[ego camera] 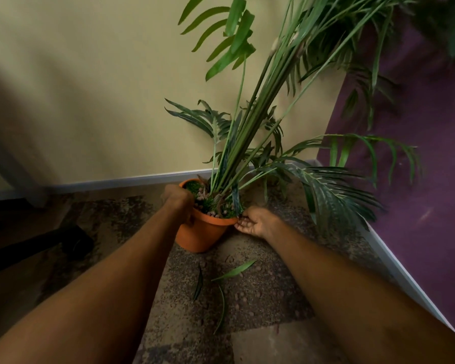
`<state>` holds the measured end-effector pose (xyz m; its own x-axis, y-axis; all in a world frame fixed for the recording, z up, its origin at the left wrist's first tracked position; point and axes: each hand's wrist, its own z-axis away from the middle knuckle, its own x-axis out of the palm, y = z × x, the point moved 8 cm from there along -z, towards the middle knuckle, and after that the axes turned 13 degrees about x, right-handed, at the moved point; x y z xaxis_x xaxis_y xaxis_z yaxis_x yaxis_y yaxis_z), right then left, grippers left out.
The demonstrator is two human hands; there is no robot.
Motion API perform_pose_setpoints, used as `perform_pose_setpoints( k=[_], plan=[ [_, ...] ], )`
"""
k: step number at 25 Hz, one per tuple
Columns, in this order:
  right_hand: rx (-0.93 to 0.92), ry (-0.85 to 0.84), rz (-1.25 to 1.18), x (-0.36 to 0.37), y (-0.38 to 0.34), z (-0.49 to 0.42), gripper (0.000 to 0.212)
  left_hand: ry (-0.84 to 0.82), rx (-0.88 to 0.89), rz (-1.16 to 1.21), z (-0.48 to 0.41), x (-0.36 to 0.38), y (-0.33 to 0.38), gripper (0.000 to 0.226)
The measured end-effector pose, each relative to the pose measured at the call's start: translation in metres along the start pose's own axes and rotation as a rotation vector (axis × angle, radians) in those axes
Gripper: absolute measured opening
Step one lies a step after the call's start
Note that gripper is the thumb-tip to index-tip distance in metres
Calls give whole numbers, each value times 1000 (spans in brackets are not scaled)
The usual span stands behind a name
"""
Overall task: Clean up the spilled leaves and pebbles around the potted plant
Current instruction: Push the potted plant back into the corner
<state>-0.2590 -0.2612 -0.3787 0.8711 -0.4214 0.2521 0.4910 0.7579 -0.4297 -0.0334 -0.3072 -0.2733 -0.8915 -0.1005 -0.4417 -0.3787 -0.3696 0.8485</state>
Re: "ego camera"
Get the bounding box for fallen light green leaf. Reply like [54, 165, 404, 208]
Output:
[212, 259, 257, 282]

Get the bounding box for fallen dark green leaf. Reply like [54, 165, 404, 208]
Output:
[193, 264, 204, 301]

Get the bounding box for person's right hand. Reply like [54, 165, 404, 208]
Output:
[234, 206, 285, 240]

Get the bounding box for orange plastic flower pot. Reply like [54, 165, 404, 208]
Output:
[174, 179, 239, 254]

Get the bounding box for brown clay pebbles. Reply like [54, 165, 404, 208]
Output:
[194, 187, 232, 218]

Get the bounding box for person's right forearm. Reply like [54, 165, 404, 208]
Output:
[263, 220, 455, 364]

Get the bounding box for person's left forearm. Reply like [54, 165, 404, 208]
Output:
[0, 201, 192, 364]

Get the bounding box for fallen thin green leaf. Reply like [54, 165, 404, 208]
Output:
[213, 285, 226, 335]

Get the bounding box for person's left hand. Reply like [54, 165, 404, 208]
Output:
[160, 184, 195, 225]

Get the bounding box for green artificial palm plant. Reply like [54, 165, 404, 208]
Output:
[165, 0, 421, 233]

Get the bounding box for white baseboard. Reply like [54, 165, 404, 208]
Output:
[0, 159, 455, 336]

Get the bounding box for black chair base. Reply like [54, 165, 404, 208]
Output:
[0, 223, 95, 279]

